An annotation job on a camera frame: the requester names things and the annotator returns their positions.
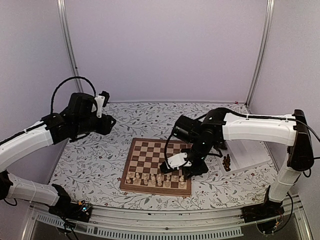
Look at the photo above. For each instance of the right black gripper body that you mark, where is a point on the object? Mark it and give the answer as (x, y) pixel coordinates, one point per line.
(202, 168)

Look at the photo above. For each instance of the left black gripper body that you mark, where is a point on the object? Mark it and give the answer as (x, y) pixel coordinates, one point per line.
(103, 128)

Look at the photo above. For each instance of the light piece among dark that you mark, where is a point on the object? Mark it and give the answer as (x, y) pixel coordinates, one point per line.
(182, 185)

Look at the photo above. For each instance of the light bishop piece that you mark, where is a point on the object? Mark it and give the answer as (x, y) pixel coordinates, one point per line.
(167, 184)

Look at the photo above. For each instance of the light king piece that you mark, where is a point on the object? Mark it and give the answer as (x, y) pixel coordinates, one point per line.
(159, 182)

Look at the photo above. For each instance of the light queen piece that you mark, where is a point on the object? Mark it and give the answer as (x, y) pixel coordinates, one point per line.
(153, 180)

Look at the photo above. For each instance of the wooden chess board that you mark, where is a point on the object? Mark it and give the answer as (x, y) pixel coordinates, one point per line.
(145, 157)

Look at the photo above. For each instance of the white plastic tray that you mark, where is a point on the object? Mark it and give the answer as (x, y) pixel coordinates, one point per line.
(244, 155)

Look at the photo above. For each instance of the light knight back row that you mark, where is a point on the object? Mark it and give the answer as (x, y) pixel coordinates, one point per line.
(135, 181)

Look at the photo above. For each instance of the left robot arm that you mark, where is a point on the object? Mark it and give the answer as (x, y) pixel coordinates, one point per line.
(80, 118)

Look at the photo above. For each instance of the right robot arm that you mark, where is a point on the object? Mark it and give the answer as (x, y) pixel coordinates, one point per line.
(222, 124)

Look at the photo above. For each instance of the pile of dark chess pieces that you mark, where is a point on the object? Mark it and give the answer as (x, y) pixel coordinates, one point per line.
(226, 163)

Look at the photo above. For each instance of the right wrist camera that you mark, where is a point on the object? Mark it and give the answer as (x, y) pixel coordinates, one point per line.
(174, 163)

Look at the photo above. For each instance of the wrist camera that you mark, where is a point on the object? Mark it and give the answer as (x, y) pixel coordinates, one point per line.
(174, 163)
(100, 101)

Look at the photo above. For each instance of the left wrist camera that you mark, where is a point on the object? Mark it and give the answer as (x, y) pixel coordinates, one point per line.
(100, 101)

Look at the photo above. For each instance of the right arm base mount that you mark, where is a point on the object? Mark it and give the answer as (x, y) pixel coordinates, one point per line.
(262, 211)

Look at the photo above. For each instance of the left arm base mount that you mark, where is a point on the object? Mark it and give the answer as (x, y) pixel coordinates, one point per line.
(67, 209)

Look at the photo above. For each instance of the front aluminium rail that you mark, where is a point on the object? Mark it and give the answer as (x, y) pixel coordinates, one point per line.
(109, 223)

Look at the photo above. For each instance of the left aluminium frame post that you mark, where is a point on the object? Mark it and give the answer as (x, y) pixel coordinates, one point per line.
(62, 12)

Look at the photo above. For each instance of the aluminium frame post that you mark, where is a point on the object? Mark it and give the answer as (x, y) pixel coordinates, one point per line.
(270, 4)
(62, 12)

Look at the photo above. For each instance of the right aluminium frame post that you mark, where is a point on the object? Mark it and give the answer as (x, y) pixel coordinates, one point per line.
(270, 4)

